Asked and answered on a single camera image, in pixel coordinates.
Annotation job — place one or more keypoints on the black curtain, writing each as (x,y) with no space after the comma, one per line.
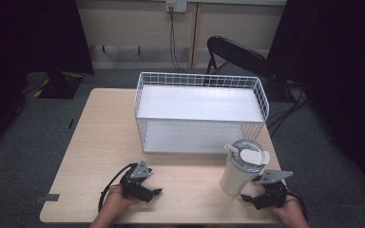
(339,63)

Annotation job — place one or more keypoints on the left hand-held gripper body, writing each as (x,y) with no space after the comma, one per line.
(132,186)

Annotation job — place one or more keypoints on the person's left hand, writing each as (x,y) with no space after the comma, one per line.
(117,199)

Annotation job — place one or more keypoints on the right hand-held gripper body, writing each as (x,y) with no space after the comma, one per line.
(274,190)

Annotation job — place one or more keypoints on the stand base with yellow tape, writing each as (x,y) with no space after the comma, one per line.
(55,84)

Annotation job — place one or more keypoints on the black folding chair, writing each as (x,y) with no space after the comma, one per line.
(237,55)

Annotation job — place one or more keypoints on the person's right hand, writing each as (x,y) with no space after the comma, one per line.
(286,210)

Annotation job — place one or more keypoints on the grey tape strip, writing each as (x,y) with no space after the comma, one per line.
(48,198)

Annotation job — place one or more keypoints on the white cup with straw lid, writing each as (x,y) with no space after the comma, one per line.
(237,174)

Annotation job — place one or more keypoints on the white wall socket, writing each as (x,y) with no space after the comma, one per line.
(176,5)

